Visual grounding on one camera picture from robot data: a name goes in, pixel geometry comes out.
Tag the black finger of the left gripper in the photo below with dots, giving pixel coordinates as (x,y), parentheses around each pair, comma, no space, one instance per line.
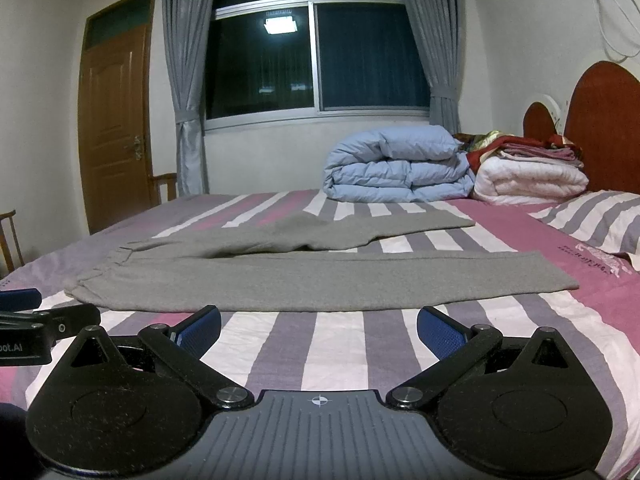
(26,299)
(59,323)

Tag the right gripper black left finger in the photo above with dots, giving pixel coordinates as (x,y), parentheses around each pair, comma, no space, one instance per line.
(129,405)

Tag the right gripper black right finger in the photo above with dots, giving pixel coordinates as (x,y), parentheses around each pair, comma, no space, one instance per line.
(511,407)

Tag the grey pants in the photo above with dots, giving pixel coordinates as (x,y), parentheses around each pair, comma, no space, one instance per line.
(306,264)

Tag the wooden chair at left edge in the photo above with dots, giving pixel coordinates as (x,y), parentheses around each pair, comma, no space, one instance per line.
(11,251)

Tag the wooden chair near door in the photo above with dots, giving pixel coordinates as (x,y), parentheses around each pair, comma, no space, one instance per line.
(164,188)

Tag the striped pillow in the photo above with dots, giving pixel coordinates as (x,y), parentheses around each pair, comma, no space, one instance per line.
(605,220)

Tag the folded white quilt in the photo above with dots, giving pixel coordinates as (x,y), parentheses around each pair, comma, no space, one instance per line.
(503,181)

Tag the brown wooden door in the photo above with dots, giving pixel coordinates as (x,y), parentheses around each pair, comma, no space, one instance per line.
(113,113)

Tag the folded light blue duvet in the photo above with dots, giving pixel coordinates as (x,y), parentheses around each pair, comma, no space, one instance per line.
(399,164)

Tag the red wooden headboard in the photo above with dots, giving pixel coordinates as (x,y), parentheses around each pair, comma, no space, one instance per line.
(603,120)

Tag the right grey curtain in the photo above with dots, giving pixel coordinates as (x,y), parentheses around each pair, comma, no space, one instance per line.
(437,27)

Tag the aluminium frame window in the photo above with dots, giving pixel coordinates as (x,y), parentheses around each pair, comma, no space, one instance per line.
(289,59)

